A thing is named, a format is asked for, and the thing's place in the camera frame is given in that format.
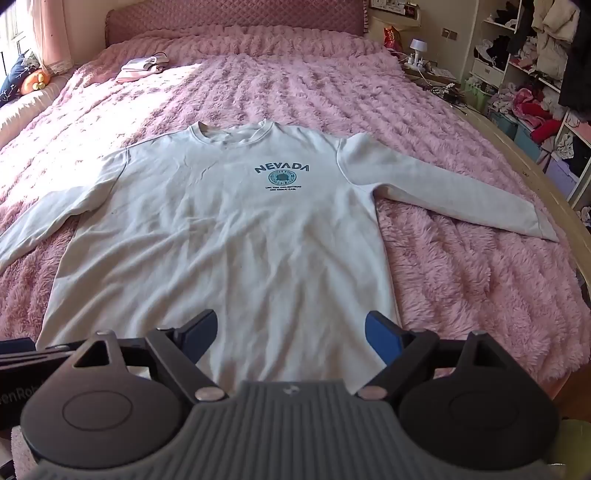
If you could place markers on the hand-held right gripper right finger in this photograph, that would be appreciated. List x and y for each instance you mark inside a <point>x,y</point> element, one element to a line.
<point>383,339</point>

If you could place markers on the white table lamp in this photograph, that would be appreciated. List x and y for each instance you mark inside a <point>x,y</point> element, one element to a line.
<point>418,46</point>

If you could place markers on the small cluttered shelf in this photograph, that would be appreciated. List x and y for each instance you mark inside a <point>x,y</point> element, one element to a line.
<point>392,7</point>

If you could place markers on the dark blue pillow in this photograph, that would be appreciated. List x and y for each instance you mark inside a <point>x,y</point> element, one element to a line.
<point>16,74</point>

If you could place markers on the pink lace curtain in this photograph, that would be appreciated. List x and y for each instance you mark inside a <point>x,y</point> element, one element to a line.
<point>51,32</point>

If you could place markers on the folded pink clothes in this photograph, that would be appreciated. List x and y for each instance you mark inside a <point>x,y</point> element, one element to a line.
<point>141,68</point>

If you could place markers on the blue storage bin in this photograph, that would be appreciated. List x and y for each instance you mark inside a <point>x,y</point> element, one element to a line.
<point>517,136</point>

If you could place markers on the green plastic basket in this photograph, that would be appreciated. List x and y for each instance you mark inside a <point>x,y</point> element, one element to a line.
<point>480,94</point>

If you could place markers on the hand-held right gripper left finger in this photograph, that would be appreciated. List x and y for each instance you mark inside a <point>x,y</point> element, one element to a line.
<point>205,330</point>

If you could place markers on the hanging coats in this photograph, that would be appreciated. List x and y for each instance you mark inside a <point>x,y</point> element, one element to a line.
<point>561,41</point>

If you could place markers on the white power strip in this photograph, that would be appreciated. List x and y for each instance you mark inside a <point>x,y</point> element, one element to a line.
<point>420,65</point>

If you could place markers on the white printed sweatshirt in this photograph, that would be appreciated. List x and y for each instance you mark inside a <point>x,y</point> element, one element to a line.
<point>231,230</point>

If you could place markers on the pink fluffy blanket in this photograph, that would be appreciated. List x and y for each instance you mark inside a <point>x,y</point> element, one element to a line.
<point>438,277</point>

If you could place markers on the white open wardrobe shelf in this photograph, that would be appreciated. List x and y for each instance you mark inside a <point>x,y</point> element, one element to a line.
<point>521,69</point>

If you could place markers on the orange plush toy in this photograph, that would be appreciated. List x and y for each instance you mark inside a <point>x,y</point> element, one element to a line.
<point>36,82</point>

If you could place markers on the red snack bag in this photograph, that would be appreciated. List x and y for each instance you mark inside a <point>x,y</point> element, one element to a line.
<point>391,37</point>

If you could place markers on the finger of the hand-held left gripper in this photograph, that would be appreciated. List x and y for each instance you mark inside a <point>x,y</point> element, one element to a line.
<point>32,359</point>

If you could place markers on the wooden bed frame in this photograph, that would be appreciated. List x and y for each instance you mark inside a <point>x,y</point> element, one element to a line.
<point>531,184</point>

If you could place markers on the cream bed sheet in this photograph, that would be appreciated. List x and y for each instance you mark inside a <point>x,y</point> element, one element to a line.
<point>27,115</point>

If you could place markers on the pink quilted headboard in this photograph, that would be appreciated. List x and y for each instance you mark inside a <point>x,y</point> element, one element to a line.
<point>231,21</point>

